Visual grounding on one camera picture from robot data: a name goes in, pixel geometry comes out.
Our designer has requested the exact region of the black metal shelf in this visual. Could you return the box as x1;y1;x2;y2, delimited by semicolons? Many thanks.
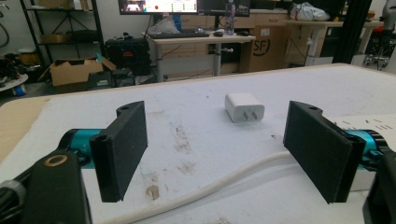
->
20;0;106;64

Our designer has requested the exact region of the round white table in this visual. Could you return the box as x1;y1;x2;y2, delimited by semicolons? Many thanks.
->
0;74;29;92

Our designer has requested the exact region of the long wooden desk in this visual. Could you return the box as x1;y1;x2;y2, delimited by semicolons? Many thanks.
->
285;19;385;67

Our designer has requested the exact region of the lit computer monitor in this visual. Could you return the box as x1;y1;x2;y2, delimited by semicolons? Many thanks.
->
118;0;199;16

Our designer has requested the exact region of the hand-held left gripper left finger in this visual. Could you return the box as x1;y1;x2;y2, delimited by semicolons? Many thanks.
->
89;100;149;203

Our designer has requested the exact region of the white plastic bag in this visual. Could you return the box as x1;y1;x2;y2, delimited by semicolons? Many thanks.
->
289;2;331;22

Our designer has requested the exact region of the black equipment case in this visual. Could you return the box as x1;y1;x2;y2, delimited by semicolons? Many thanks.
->
105;37;151;76

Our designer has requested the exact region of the white table mat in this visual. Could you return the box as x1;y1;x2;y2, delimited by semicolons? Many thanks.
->
0;63;396;224

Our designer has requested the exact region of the open cardboard box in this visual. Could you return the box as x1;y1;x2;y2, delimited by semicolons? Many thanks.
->
38;57;117;94

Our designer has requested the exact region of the black aluminium post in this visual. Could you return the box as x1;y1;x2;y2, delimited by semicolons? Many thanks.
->
332;0;373;64

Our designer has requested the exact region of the white-legged wooden desk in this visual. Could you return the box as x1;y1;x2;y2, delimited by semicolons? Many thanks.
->
145;33;256;83

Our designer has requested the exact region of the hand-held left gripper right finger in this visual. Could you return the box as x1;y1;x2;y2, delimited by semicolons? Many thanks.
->
282;100;367;204

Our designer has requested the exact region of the closed cardboard box with logo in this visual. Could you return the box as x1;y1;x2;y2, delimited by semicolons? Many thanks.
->
239;24;292;73

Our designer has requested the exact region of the white charger plug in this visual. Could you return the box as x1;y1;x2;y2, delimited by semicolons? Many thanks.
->
224;91;266;124

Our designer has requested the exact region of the white power strip cord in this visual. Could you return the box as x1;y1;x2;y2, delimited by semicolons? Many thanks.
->
99;150;292;224

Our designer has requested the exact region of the dark computer monitor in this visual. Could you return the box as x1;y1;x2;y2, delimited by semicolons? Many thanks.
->
198;0;251;18

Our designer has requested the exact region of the clear plastic bottle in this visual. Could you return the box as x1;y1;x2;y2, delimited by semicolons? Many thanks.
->
224;0;236;35

